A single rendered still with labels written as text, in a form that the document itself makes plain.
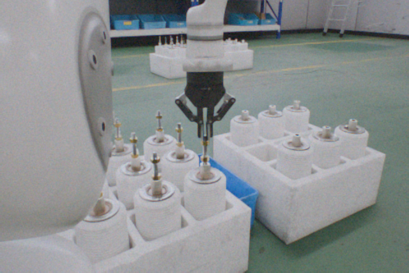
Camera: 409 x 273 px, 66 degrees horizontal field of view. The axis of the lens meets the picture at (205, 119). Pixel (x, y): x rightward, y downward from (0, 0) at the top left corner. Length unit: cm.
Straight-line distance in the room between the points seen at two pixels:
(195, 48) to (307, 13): 740
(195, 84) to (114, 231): 31
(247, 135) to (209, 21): 53
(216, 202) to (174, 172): 14
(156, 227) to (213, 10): 43
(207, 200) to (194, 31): 35
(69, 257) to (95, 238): 46
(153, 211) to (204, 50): 32
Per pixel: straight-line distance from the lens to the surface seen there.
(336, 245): 99
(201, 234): 70
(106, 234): 63
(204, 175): 72
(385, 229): 111
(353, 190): 107
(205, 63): 57
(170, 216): 67
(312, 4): 805
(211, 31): 60
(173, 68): 283
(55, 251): 18
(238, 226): 76
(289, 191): 86
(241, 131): 104
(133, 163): 76
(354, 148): 106
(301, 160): 89
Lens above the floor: 61
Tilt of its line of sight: 20 degrees down
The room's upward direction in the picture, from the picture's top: straight up
